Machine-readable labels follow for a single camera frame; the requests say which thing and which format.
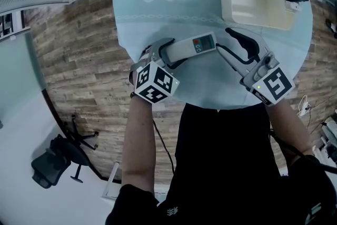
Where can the small white keypad remote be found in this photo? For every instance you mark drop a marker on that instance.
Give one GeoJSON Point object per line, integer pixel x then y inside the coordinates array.
{"type": "Point", "coordinates": [292, 5]}

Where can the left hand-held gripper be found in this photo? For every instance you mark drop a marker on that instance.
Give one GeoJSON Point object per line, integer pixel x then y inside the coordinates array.
{"type": "Point", "coordinates": [156, 81]}

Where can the black office chair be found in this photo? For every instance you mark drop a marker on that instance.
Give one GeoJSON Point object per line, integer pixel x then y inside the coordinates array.
{"type": "Point", "coordinates": [58, 160]}

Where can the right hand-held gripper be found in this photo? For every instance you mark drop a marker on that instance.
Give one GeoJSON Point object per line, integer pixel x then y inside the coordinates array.
{"type": "Point", "coordinates": [268, 81]}

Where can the person's right forearm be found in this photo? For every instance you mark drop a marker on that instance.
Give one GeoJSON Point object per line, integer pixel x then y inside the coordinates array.
{"type": "Point", "coordinates": [289, 129]}

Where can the frosted glass door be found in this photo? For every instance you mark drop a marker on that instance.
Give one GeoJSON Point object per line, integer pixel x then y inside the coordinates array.
{"type": "Point", "coordinates": [18, 73]}

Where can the light blue tablecloth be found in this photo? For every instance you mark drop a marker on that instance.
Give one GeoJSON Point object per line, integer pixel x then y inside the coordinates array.
{"type": "Point", "coordinates": [205, 81]}

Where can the white stool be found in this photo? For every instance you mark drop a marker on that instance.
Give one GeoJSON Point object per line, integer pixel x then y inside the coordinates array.
{"type": "Point", "coordinates": [111, 181]}

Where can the white power strip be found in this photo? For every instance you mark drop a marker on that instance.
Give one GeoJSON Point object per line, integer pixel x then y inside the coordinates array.
{"type": "Point", "coordinates": [305, 106]}

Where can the person's left forearm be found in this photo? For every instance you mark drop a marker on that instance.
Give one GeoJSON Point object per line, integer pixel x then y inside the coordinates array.
{"type": "Point", "coordinates": [138, 147]}

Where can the cream plastic organizer box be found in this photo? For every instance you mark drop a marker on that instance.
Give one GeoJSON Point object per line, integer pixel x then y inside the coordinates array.
{"type": "Point", "coordinates": [252, 5]}

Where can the white bookshelf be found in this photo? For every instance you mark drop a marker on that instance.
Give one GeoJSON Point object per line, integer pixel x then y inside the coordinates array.
{"type": "Point", "coordinates": [11, 25]}

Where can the person's black shirt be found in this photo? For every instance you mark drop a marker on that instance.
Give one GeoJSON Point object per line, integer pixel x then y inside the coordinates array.
{"type": "Point", "coordinates": [223, 166]}

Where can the white remote with red button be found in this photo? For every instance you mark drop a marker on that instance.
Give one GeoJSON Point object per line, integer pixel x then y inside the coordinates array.
{"type": "Point", "coordinates": [189, 46]}

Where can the white cabinet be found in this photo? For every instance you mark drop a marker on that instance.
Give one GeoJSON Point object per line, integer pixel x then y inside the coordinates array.
{"type": "Point", "coordinates": [330, 137]}

